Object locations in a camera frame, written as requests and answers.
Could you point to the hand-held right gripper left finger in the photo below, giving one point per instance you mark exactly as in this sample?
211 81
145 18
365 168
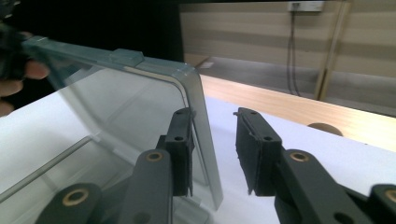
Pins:
182 155

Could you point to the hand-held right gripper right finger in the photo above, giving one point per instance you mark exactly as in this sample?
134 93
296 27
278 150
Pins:
258 155

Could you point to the grey transparent storage box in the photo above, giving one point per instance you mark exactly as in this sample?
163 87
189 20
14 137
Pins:
124 102

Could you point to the black curtain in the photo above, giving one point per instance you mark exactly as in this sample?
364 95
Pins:
109 25

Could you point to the white power outlet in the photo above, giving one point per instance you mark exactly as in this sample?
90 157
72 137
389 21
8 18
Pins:
306 6

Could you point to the light wooden post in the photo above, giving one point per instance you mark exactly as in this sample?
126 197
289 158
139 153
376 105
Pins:
331 53

